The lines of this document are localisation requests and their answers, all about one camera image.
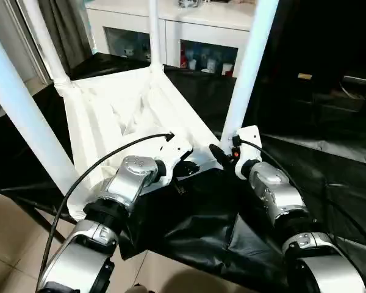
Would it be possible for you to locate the white plastic table leg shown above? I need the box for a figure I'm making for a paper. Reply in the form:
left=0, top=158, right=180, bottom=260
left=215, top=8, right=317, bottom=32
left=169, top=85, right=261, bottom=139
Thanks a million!
left=148, top=0, right=165, bottom=73
left=0, top=23, right=80, bottom=198
left=24, top=0, right=73, bottom=91
left=221, top=0, right=280, bottom=144

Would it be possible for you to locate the white plastic table top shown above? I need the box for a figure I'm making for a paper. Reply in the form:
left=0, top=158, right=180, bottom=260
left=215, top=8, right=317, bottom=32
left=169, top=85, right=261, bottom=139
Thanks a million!
left=56, top=65, right=225, bottom=223

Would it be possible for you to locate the black table mat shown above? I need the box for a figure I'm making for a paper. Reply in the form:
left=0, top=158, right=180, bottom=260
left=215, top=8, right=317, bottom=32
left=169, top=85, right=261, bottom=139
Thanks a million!
left=0, top=51, right=366, bottom=291

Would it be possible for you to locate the white glass-door cabinet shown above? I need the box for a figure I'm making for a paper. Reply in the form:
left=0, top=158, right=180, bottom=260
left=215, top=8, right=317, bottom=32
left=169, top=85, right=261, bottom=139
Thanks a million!
left=85, top=0, right=254, bottom=77

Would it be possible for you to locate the grey curtain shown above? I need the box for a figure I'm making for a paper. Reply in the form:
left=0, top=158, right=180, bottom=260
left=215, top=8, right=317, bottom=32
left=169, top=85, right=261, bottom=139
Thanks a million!
left=38, top=0, right=94, bottom=74

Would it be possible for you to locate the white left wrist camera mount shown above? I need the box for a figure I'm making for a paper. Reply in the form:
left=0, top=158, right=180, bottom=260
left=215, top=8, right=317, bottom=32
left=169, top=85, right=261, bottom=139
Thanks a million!
left=158, top=131, right=193, bottom=184

